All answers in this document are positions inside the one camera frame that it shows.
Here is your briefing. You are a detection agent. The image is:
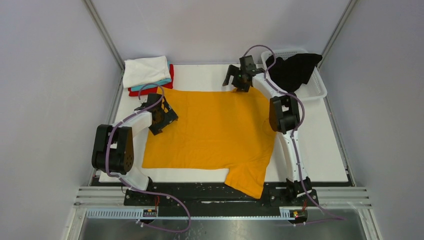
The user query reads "right aluminium frame post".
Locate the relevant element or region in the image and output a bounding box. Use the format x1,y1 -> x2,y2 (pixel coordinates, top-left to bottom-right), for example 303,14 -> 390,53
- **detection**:
317,0 -> 360,69

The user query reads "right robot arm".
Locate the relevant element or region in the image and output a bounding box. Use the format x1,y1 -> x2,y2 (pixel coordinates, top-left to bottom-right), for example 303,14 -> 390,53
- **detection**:
222,64 -> 313,206

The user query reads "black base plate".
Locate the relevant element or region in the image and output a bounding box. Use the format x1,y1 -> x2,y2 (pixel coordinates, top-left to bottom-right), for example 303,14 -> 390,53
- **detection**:
90,177 -> 353,219

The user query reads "yellow t shirt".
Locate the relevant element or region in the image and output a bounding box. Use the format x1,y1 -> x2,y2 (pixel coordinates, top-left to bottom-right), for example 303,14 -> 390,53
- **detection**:
142,88 -> 276,199

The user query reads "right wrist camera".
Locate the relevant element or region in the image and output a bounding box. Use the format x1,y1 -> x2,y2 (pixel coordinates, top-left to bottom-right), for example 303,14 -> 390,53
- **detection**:
239,55 -> 257,72

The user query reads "red folded t shirt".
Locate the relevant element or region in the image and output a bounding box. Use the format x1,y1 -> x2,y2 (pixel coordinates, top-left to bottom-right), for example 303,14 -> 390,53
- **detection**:
128,62 -> 174,97

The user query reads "black t shirt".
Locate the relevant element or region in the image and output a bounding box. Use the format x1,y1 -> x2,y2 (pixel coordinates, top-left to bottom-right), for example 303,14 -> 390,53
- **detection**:
265,53 -> 323,93

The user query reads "white plastic basket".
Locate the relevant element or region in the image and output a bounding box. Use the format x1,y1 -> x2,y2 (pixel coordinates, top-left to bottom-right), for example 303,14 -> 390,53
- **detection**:
260,48 -> 327,102

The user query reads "teal folded t shirt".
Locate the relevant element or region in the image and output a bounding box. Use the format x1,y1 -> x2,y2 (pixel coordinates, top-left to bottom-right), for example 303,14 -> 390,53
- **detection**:
128,61 -> 174,92

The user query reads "white folded t shirt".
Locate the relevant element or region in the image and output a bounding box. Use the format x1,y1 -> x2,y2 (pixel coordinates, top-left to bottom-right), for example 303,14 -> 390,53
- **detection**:
122,55 -> 171,88

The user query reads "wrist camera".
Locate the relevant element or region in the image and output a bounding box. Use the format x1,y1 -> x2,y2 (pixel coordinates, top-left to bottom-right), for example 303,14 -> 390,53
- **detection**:
239,55 -> 257,72
145,93 -> 165,107

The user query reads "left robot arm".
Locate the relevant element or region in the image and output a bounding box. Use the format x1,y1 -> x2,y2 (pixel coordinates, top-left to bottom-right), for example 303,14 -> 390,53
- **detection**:
91,93 -> 179,206

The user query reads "white slotted cable duct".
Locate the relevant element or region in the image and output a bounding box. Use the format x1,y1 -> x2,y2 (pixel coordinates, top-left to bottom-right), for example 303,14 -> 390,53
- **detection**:
86,207 -> 300,221

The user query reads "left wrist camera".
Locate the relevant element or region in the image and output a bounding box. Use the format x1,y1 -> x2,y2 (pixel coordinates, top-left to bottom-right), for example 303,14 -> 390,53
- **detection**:
145,93 -> 165,107

